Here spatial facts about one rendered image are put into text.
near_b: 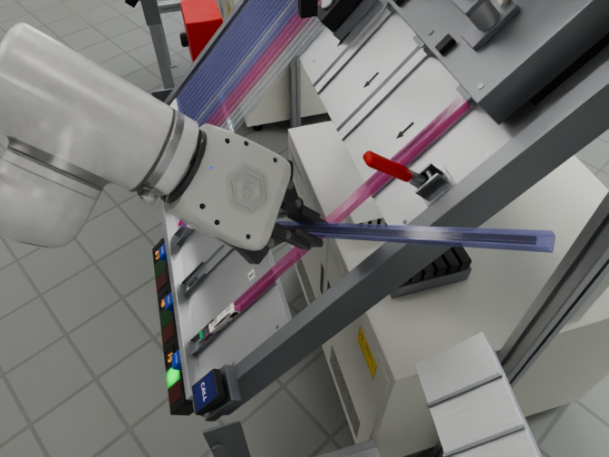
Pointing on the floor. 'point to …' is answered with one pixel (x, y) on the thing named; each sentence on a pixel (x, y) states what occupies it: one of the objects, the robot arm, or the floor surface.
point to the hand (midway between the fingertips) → (304, 228)
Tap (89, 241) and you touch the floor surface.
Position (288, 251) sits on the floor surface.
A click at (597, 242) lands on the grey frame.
